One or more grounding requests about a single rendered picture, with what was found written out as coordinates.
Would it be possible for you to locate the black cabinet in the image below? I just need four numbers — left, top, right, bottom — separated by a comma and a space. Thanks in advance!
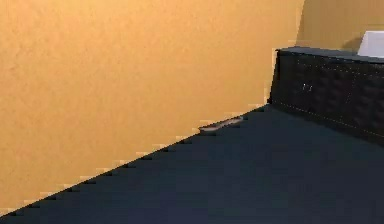
267, 46, 384, 146

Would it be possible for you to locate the flat grey white object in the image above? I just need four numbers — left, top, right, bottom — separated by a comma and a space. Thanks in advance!
198, 115, 245, 133

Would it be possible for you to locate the white box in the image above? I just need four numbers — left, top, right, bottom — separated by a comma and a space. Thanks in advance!
357, 30, 384, 59

